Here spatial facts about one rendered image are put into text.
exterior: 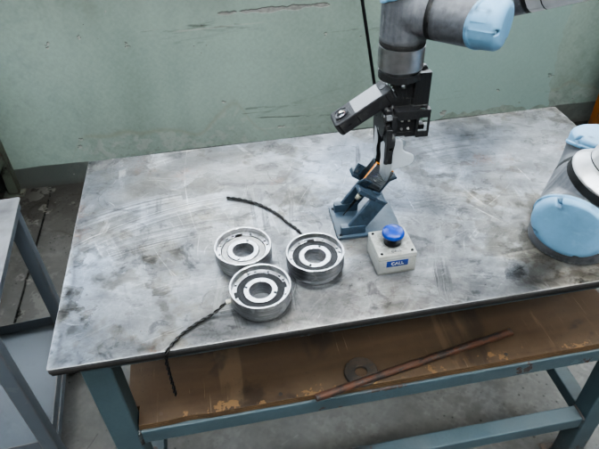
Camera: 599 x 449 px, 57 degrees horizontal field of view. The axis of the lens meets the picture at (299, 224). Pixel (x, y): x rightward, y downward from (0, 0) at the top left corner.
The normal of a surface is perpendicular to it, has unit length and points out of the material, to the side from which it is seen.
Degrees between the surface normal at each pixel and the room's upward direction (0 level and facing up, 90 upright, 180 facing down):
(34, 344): 0
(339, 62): 90
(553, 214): 98
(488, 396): 0
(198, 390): 0
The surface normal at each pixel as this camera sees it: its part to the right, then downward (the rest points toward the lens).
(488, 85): 0.18, 0.62
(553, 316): -0.03, -0.77
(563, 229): -0.58, 0.62
